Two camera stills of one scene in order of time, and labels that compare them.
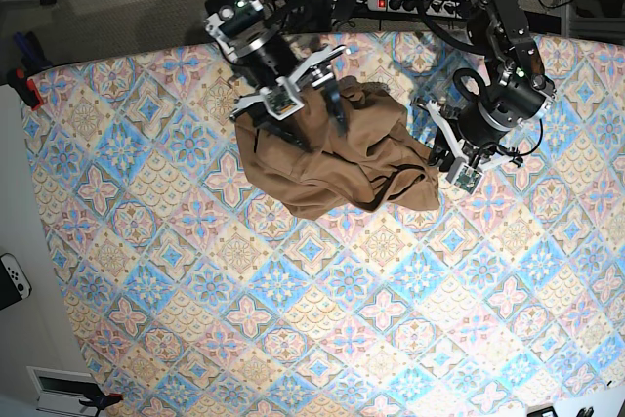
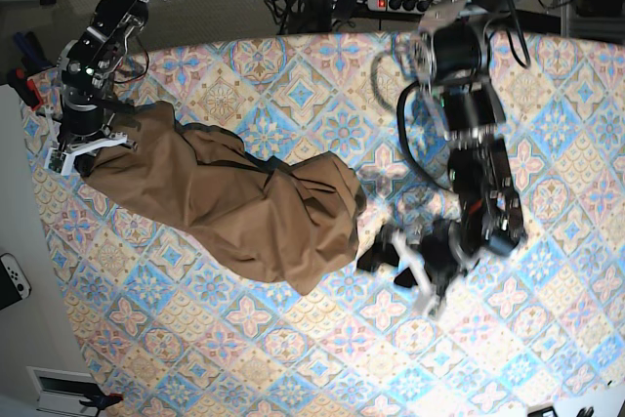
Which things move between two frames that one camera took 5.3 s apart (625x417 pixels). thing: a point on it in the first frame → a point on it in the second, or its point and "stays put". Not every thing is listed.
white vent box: (61, 391) stays put
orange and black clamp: (100, 401) stays put
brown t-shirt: (346, 149) → (199, 193)
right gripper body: (482, 154) → (434, 261)
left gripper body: (284, 97) → (82, 130)
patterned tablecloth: (189, 291) stays put
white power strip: (410, 5) stays put
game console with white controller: (14, 285) stays put
